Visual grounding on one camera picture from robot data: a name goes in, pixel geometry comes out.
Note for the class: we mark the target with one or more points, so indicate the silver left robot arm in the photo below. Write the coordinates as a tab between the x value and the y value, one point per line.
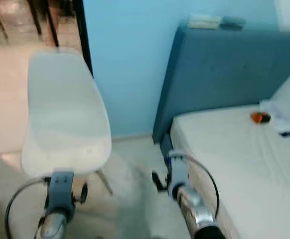
54	226

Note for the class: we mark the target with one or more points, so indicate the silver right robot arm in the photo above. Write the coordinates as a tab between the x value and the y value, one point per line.
197	214

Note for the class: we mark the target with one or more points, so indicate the white plastic shell chair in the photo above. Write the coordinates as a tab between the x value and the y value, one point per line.
65	114

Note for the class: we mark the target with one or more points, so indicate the white bed mattress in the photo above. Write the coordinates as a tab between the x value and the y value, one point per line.
259	179

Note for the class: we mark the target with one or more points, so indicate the small orange object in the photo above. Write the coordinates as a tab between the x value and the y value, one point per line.
259	117

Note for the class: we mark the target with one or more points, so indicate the blue-grey upholstered headboard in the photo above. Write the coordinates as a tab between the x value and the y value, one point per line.
219	69

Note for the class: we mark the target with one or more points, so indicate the white folded cloth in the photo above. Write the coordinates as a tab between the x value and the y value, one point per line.
204	22

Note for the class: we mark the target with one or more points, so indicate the grey-green folded cloth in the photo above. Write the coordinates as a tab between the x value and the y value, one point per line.
233	23

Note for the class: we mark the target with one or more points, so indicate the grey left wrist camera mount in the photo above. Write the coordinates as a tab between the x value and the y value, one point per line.
62	191

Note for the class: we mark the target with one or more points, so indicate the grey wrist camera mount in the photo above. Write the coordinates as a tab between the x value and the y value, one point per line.
177	172
62	191

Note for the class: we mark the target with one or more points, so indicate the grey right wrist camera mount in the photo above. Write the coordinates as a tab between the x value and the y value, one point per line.
177	172

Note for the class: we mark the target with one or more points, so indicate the dark blue bed frame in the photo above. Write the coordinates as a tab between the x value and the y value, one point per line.
165	147

